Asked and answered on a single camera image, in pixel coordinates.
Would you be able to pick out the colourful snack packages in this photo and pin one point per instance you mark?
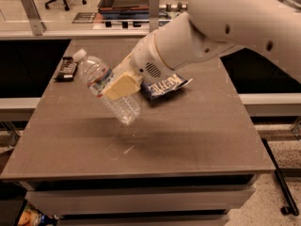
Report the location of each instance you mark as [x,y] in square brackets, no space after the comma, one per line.
[33,217]

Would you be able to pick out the black floor rail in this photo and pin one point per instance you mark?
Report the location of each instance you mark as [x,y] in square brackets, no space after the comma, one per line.
[290,208]

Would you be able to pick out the grey table drawer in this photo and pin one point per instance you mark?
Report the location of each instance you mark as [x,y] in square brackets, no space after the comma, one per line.
[139,199]

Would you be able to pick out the clear plastic water bottle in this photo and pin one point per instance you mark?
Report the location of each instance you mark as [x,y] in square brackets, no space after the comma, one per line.
[96,74]

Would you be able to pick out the blue chip bag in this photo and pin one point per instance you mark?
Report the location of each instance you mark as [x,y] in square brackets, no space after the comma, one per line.
[172,83]

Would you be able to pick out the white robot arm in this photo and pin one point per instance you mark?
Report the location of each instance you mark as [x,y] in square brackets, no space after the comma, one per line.
[208,29]

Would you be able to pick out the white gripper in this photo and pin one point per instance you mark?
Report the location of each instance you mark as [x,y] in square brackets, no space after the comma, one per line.
[145,60]

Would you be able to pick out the middle metal glass post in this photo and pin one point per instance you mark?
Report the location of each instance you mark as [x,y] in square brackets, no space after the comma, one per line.
[154,14]

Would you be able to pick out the left metal glass post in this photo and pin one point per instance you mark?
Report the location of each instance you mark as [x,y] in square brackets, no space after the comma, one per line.
[33,16]

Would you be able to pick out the black candy bar wrapper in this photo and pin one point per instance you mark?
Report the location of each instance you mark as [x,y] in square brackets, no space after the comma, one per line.
[67,70]

